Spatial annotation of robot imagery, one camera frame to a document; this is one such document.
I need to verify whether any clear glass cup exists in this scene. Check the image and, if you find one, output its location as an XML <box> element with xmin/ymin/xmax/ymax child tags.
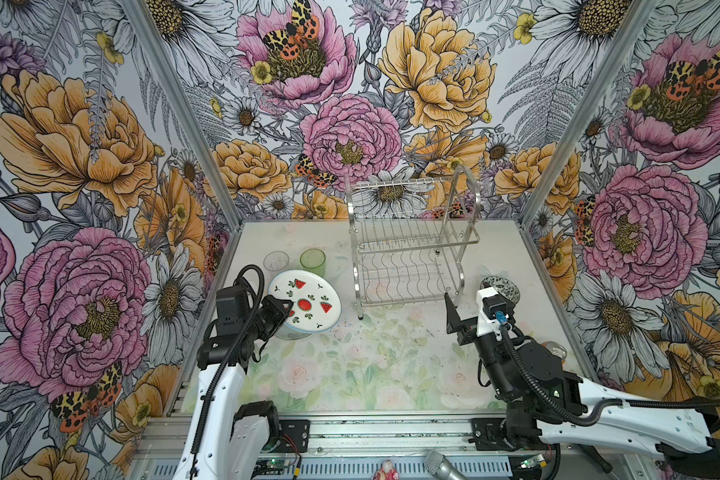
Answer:
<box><xmin>263</xmin><ymin>251</ymin><xmax>290</xmax><ymax>273</ymax></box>

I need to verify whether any small red pink figure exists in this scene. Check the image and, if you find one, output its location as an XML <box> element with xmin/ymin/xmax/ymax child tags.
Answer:
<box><xmin>372</xmin><ymin>460</ymin><xmax>400</xmax><ymax>480</ymax></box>

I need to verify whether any black handled screwdriver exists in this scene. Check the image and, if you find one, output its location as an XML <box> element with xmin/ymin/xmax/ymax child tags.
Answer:
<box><xmin>576</xmin><ymin>444</ymin><xmax>613</xmax><ymax>474</ymax></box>

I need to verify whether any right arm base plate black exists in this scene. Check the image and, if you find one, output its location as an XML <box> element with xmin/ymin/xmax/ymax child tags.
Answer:
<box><xmin>469</xmin><ymin>417</ymin><xmax>544</xmax><ymax>452</ymax></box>

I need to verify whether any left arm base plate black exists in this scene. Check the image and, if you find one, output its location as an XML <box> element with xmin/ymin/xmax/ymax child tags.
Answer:
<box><xmin>271</xmin><ymin>418</ymin><xmax>311</xmax><ymax>454</ymax></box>

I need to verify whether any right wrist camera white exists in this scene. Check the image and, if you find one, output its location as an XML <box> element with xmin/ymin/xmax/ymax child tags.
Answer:
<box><xmin>476</xmin><ymin>287</ymin><xmax>515</xmax><ymax>340</ymax></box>

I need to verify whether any watermelon pattern plate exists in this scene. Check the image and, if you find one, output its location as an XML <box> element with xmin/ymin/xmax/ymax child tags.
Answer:
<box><xmin>268</xmin><ymin>270</ymin><xmax>342</xmax><ymax>335</ymax></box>

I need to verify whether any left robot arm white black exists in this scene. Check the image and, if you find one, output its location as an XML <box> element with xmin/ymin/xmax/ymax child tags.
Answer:
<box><xmin>173</xmin><ymin>285</ymin><xmax>293</xmax><ymax>479</ymax></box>

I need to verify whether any silver microphone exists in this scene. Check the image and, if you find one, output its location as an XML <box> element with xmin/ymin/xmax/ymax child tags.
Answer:
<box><xmin>424</xmin><ymin>450</ymin><xmax>467</xmax><ymax>480</ymax></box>

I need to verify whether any pink black patterned bowl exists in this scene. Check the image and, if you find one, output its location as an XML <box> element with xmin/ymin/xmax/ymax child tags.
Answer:
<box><xmin>480</xmin><ymin>275</ymin><xmax>521</xmax><ymax>304</ymax></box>

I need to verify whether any orange capped small jar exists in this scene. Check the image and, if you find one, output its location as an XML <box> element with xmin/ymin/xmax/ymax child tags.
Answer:
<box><xmin>542</xmin><ymin>341</ymin><xmax>568</xmax><ymax>364</ymax></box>

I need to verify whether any green circuit board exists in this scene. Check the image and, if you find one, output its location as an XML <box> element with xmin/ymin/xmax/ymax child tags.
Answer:
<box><xmin>252</xmin><ymin>459</ymin><xmax>292</xmax><ymax>477</ymax></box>

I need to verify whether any mint green plate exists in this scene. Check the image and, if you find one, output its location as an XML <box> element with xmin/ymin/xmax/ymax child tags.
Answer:
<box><xmin>275</xmin><ymin>324</ymin><xmax>311</xmax><ymax>340</ymax></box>

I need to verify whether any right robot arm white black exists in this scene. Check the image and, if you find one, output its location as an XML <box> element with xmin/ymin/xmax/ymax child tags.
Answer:
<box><xmin>444</xmin><ymin>287</ymin><xmax>720</xmax><ymax>479</ymax></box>

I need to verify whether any green tinted glass cup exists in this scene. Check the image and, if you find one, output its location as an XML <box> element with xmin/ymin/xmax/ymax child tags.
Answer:
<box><xmin>299</xmin><ymin>248</ymin><xmax>327</xmax><ymax>277</ymax></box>

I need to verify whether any chrome two-tier dish rack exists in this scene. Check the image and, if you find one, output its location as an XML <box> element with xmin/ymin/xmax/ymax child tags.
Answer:
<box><xmin>345</xmin><ymin>165</ymin><xmax>481</xmax><ymax>319</ymax></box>

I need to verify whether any right black corrugated cable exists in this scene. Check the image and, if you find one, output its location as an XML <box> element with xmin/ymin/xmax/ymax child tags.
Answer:
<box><xmin>497</xmin><ymin>314</ymin><xmax>720</xmax><ymax>433</ymax></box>

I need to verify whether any aluminium frame rail front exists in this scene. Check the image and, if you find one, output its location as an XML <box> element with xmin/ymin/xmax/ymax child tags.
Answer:
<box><xmin>135</xmin><ymin>410</ymin><xmax>504</xmax><ymax>460</ymax></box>

